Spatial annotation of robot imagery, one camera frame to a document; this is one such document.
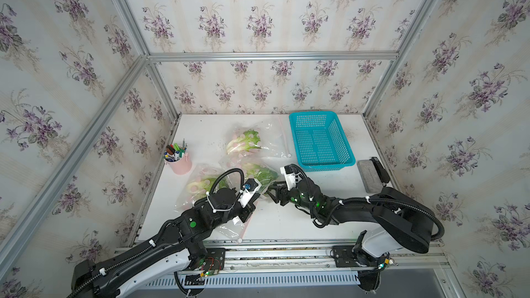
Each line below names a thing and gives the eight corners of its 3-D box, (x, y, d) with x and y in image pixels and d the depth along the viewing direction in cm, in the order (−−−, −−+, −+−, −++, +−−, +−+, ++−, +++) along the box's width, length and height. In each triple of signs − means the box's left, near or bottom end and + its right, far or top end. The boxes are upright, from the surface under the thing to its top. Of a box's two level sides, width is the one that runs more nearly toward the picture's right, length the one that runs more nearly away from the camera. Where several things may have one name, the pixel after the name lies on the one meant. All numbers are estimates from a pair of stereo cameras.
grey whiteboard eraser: (366, 193, 92) (370, 188, 88) (355, 162, 103) (359, 156, 98) (389, 193, 92) (394, 188, 88) (376, 162, 103) (381, 156, 99)
